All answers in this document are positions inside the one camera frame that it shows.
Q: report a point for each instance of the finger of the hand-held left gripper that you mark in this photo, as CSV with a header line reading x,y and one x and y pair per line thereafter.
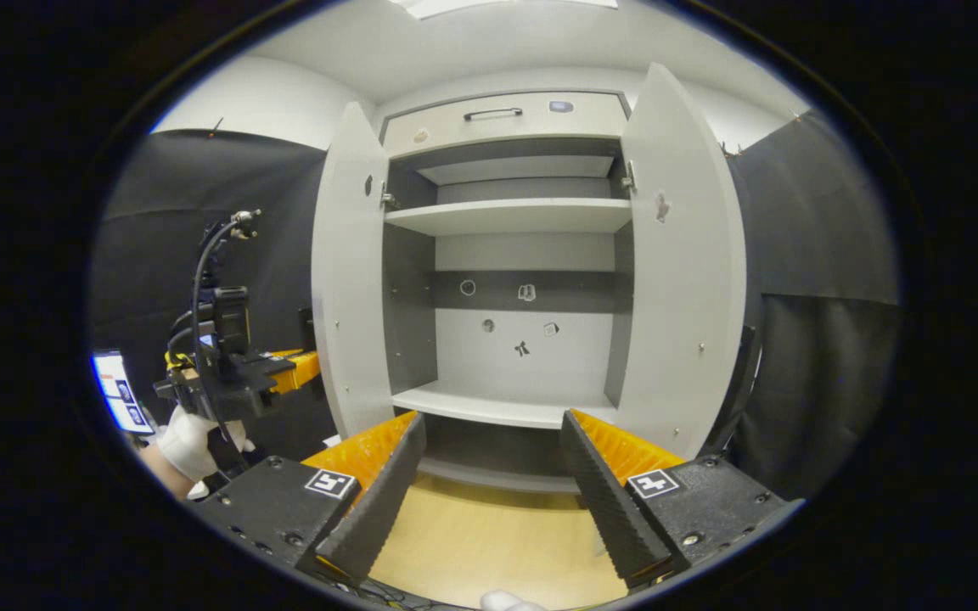
x,y
302,369

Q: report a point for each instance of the white cabinet shelf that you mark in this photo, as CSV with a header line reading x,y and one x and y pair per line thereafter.
x,y
514,170
497,407
506,216

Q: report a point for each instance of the long ceiling light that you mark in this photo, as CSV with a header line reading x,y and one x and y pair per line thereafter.
x,y
506,7

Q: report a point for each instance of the grey cabinet drawer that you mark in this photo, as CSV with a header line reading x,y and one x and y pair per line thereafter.
x,y
455,136

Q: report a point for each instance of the lit display screen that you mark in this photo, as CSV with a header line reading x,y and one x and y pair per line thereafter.
x,y
115,390

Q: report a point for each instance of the grey shoe cabinet door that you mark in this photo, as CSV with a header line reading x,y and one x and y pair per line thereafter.
x,y
353,297
684,297

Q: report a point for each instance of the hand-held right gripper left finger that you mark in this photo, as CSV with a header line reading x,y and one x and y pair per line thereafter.
x,y
379,509

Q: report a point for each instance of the black backdrop cloth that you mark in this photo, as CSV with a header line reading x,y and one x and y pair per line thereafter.
x,y
820,229

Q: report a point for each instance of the grey double-door shoe cabinet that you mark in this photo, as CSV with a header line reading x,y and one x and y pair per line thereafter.
x,y
408,322

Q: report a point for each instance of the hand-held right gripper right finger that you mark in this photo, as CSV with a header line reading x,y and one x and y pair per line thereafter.
x,y
612,518

